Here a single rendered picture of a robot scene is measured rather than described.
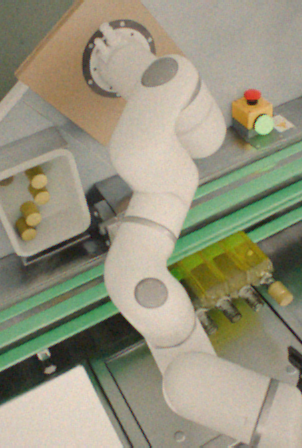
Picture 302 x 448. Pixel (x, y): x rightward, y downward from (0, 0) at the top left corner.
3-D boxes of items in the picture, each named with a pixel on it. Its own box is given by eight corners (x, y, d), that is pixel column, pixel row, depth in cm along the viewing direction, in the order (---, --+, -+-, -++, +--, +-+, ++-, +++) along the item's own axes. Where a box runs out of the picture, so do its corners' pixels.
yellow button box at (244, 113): (230, 124, 126) (248, 139, 121) (230, 98, 121) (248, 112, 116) (253, 115, 128) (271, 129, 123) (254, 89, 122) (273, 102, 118)
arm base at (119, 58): (66, 49, 91) (101, 84, 81) (117, 1, 90) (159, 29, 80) (113, 102, 103) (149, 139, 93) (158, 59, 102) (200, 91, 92)
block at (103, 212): (98, 234, 118) (110, 253, 113) (90, 205, 111) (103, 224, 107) (111, 228, 119) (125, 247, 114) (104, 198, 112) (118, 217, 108)
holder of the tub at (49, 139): (15, 250, 117) (25, 272, 112) (-27, 157, 98) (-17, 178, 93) (82, 220, 122) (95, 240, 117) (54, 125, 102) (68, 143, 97)
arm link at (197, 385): (293, 311, 61) (286, 337, 75) (136, 257, 68) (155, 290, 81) (248, 444, 56) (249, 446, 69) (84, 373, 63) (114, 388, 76)
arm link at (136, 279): (132, 240, 81) (98, 325, 76) (111, 202, 69) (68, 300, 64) (215, 264, 77) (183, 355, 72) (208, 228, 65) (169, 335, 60)
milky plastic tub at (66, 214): (8, 236, 113) (19, 261, 108) (-28, 157, 97) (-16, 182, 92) (78, 205, 118) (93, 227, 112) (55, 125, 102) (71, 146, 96)
